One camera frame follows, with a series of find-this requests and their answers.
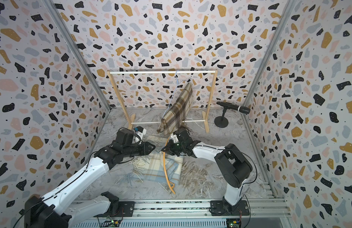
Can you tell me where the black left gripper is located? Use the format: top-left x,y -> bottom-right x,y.
123,141 -> 157,159

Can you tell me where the blue plaid scarf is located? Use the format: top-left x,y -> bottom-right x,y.
130,150 -> 184,186

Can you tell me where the brown plaid scarf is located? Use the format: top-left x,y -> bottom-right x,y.
157,83 -> 193,135

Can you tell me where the orange wooden hanger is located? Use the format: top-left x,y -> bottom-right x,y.
162,150 -> 176,194

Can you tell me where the light blue wire hanger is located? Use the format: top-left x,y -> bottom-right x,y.
162,70 -> 181,118

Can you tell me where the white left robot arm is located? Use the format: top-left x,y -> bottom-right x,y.
23,126 -> 156,228

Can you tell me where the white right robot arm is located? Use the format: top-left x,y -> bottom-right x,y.
144,128 -> 253,216

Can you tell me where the wooden clothes rack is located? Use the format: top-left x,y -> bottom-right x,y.
107,70 -> 218,133

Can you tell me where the black microphone on stand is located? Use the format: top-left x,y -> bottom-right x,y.
213,101 -> 251,129

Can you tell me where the green circuit board left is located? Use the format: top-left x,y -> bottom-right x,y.
103,216 -> 121,228

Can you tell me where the green circuit board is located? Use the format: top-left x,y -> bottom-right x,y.
103,216 -> 121,228
226,218 -> 242,228

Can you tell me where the green circuit board right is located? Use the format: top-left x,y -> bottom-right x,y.
226,218 -> 242,228

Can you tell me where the aluminium corner profile left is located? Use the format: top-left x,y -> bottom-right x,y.
42,0 -> 111,113

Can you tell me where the aluminium corner profile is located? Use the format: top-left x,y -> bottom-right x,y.
243,0 -> 297,106
42,0 -> 111,113

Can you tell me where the aluminium corner profile right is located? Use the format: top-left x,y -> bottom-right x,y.
243,0 -> 297,106

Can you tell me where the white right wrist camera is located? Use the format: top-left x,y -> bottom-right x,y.
170,134 -> 179,143

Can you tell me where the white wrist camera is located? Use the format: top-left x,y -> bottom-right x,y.
170,134 -> 179,143
134,126 -> 146,139

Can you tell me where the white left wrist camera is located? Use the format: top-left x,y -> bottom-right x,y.
134,126 -> 146,139

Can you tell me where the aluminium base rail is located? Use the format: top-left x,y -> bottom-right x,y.
72,199 -> 295,228

